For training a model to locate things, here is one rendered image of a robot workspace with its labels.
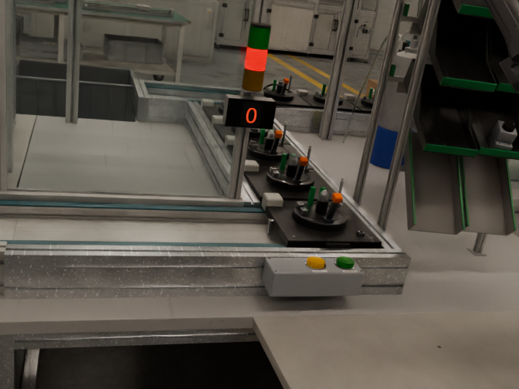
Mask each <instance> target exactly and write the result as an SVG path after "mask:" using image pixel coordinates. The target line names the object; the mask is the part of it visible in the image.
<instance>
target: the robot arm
mask: <svg viewBox="0 0 519 389"><path fill-rule="evenodd" d="M484 2H485V4H486V5H487V7H488V9H489V11H490V13H491V15H492V16H493V18H494V20H495V22H496V23H497V25H498V27H499V29H500V31H501V33H502V35H503V37H504V40H505V42H506V44H507V49H508V55H509V57H508V58H506V59H505V60H503V61H502V62H500V63H499V64H500V66H501V68H502V70H503V71H504V74H505V75H506V77H507V79H508V81H509V83H510V84H511V86H512V87H513V88H514V90H515V91H516V92H517V93H519V2H518V0H484Z"/></svg>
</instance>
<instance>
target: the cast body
mask: <svg viewBox="0 0 519 389"><path fill-rule="evenodd" d="M516 137H517V131H516V128H515V126H514V123H511V122H508V121H506V122H504V121H500V120H498V121H497V122H496V124H495V126H494V128H492V129H491V130H490V132H489V134H488V135H487V139H488V142H489V146H490V148H491V149H498V150H505V151H511V149H512V148H513V147H512V143H513V142H514V140H515V138H516Z"/></svg>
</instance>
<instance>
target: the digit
mask: <svg viewBox="0 0 519 389"><path fill-rule="evenodd" d="M262 105H263V103H254V102H244V101H243V110H242V116H241V122H240V126H251V127H258V126H259V125H260V115H261V110H262Z"/></svg>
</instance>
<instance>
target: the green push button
mask: <svg viewBox="0 0 519 389"><path fill-rule="evenodd" d="M336 264H337V265H338V266H340V267H342V268H345V269H351V268H353V267H354V260H353V259H351V258H349V257H346V256H340V257H338V258H337V261H336Z"/></svg>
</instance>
